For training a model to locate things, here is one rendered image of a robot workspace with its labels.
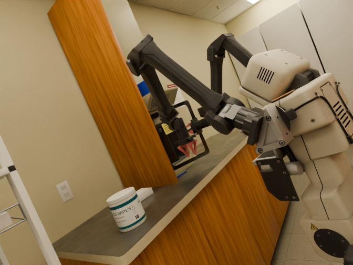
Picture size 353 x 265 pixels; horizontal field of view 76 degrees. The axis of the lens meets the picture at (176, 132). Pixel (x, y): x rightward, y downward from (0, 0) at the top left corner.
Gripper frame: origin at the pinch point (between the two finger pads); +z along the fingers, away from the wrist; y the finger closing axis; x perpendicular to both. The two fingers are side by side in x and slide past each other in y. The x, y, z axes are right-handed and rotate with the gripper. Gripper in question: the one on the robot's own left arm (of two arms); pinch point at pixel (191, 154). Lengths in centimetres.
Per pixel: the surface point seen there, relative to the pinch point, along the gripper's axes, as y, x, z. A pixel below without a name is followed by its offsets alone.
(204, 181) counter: 3.1, -4.9, 17.3
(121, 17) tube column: 33, -31, -99
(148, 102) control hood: 25.5, -14.5, -36.4
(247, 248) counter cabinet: 6, -24, 73
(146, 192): 35.8, 7.4, 13.1
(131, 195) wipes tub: 12.4, 34.7, 2.7
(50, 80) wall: 76, 10, -77
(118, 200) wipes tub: 14.5, 39.8, 1.8
